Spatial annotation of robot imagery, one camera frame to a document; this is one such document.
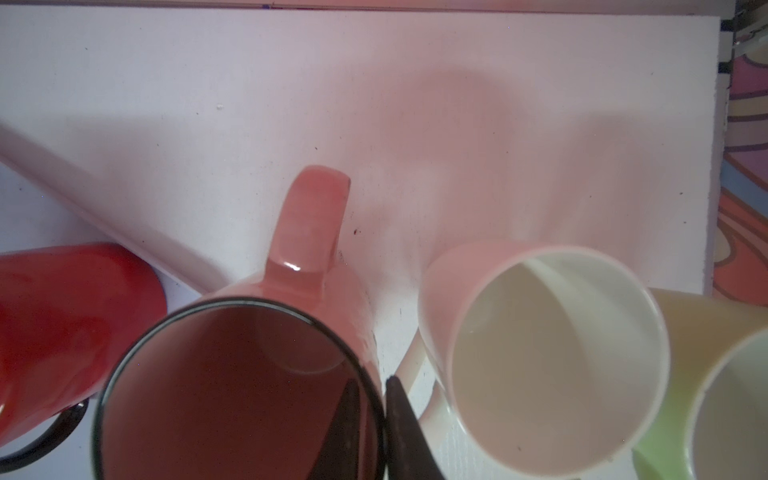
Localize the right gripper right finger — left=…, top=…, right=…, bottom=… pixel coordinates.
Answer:
left=385, top=376, right=445, bottom=480

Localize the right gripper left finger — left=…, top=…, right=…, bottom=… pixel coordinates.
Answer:
left=307, top=380, right=361, bottom=480

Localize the pink mug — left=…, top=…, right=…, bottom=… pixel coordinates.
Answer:
left=92, top=165, right=385, bottom=479

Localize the white mug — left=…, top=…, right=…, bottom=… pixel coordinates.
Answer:
left=397, top=240, right=671, bottom=479

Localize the light green mug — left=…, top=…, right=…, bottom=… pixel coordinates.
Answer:
left=632, top=288, right=767, bottom=479

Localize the red mug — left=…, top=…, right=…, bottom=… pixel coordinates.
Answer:
left=1, top=243, right=167, bottom=473

